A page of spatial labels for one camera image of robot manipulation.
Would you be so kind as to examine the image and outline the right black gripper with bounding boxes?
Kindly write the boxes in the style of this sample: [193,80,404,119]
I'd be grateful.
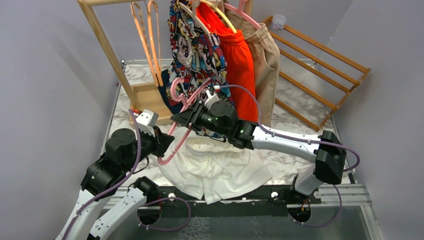
[171,99,230,138]

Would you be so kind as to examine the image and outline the yellow hanger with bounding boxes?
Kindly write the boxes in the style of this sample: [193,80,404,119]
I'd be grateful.
[200,0,237,34]

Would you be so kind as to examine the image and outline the pink hanger with beige shorts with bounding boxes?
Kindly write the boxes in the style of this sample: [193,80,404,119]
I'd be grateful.
[224,0,261,29]

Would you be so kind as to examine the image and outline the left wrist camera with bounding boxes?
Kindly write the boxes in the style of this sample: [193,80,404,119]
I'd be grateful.
[135,109,159,137]

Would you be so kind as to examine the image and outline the beige shorts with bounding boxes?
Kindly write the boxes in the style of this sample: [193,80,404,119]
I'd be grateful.
[224,9,280,127]

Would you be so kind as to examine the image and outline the orange hanger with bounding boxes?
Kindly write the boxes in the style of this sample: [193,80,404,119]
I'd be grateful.
[130,1,159,87]
[147,0,164,87]

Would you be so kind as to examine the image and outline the orange shorts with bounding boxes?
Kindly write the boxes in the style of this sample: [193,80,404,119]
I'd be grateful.
[196,2,259,122]

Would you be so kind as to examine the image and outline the wooden slatted rack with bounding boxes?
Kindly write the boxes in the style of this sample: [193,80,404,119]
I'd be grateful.
[270,25,371,131]

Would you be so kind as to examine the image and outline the clear plastic cup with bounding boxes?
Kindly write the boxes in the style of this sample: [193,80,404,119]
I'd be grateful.
[270,14,287,31]

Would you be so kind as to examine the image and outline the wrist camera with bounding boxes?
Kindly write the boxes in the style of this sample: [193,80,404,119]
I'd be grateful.
[135,109,159,137]
[204,87,220,109]

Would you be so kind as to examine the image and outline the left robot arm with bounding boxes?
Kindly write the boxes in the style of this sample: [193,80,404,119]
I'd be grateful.
[57,126,175,240]

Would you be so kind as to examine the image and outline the wooden clothes rack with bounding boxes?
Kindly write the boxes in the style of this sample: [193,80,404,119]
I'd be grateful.
[77,0,254,128]

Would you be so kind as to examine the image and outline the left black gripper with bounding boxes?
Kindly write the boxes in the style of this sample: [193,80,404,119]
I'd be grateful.
[123,125,176,172]

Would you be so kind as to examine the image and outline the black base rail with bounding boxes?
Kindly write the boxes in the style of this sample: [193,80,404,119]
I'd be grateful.
[137,185,322,225]

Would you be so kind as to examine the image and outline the comic print shorts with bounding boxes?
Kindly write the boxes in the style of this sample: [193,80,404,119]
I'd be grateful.
[157,0,234,138]

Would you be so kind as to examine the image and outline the wooden hanger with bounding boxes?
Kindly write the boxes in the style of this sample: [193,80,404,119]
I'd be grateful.
[176,0,211,35]

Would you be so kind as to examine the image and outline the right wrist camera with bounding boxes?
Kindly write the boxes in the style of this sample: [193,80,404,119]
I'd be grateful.
[204,87,220,109]

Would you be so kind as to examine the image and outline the white shorts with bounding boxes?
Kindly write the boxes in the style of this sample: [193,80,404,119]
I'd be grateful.
[159,132,272,204]

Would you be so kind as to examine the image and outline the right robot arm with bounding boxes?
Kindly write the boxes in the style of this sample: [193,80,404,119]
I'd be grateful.
[170,100,347,204]

